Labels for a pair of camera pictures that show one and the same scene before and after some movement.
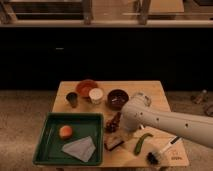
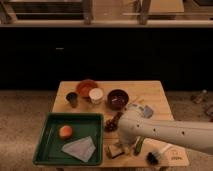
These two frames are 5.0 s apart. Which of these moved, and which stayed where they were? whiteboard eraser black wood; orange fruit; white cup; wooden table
Moved: whiteboard eraser black wood
Stayed: white cup; wooden table; orange fruit
